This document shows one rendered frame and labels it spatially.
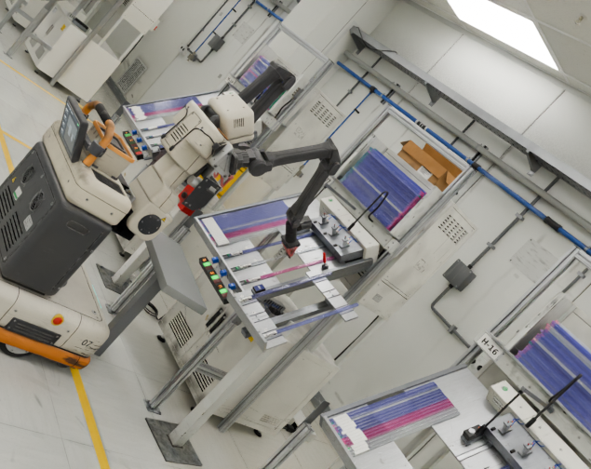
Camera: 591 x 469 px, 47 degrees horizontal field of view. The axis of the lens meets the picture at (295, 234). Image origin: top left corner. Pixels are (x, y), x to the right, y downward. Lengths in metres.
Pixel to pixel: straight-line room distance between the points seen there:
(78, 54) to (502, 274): 4.75
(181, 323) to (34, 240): 1.42
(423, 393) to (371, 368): 2.18
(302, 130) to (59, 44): 3.44
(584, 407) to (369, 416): 0.80
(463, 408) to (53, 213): 1.77
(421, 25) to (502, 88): 1.24
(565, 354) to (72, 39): 5.84
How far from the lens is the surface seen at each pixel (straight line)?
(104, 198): 2.68
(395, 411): 2.80
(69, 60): 7.46
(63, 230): 2.72
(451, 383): 2.98
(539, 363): 2.90
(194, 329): 3.83
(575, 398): 2.83
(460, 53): 6.09
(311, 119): 4.68
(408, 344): 4.96
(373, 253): 3.48
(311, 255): 3.47
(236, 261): 3.41
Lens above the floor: 1.51
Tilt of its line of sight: 8 degrees down
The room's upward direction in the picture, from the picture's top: 43 degrees clockwise
